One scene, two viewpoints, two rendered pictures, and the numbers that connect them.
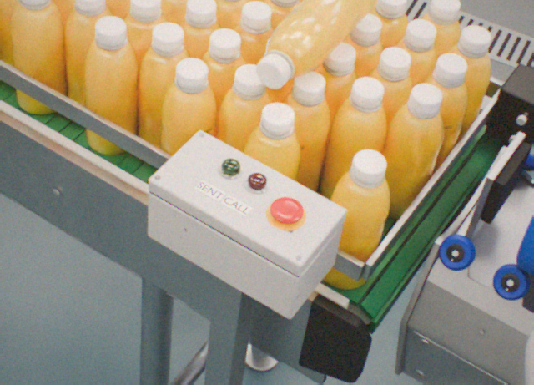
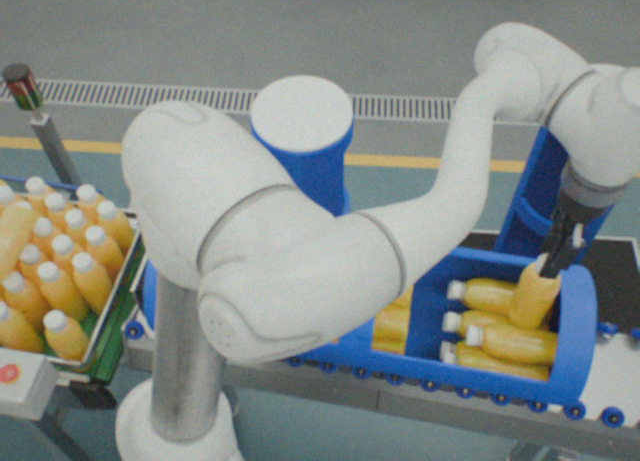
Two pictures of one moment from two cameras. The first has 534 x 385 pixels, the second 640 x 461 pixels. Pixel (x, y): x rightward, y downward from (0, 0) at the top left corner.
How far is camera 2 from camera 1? 0.64 m
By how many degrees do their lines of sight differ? 12
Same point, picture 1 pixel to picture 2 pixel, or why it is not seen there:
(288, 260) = (15, 402)
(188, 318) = not seen: hidden behind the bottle
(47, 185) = not seen: outside the picture
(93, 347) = not seen: hidden behind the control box
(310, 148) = (32, 308)
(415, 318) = (134, 364)
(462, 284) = (145, 342)
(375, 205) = (68, 337)
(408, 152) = (87, 289)
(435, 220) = (130, 304)
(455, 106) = (106, 252)
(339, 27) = (14, 246)
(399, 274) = (114, 347)
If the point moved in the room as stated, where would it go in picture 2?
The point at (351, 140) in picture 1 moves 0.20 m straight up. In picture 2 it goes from (52, 297) to (19, 249)
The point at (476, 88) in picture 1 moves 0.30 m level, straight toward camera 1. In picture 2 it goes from (120, 232) to (101, 350)
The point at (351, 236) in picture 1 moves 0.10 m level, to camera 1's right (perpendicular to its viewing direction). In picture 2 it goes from (66, 353) to (114, 340)
